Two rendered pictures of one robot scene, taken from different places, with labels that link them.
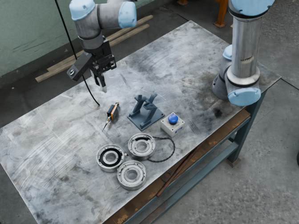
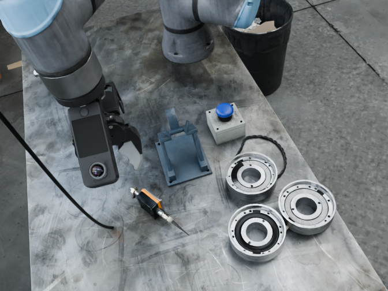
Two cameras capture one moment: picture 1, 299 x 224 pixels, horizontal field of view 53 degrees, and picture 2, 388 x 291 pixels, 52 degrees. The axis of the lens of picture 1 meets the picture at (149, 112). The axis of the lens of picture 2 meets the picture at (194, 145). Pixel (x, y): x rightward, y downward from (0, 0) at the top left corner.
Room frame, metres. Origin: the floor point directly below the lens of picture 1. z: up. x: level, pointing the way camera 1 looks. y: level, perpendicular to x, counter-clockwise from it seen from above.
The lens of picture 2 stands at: (0.46, 0.48, 1.51)
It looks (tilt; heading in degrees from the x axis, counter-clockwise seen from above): 50 degrees down; 300
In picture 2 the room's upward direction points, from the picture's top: 11 degrees counter-clockwise
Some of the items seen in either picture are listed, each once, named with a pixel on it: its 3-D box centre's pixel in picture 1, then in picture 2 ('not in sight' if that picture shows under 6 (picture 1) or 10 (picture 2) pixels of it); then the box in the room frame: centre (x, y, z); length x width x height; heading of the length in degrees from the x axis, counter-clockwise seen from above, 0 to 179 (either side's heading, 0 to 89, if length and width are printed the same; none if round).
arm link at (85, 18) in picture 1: (86, 17); (43, 17); (0.80, 0.19, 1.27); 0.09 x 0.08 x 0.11; 88
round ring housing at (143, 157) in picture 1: (142, 146); (251, 177); (0.60, 0.03, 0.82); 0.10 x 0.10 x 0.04
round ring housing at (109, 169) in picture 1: (111, 158); (256, 234); (0.56, 0.15, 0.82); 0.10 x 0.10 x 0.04
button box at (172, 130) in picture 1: (173, 124); (224, 121); (0.71, -0.10, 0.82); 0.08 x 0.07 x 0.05; 130
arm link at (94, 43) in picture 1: (90, 38); (67, 70); (0.80, 0.19, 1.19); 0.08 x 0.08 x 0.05
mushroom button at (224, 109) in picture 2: (172, 121); (224, 115); (0.70, -0.09, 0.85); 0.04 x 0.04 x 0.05
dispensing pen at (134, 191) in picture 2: (109, 116); (157, 211); (0.76, 0.17, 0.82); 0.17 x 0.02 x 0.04; 159
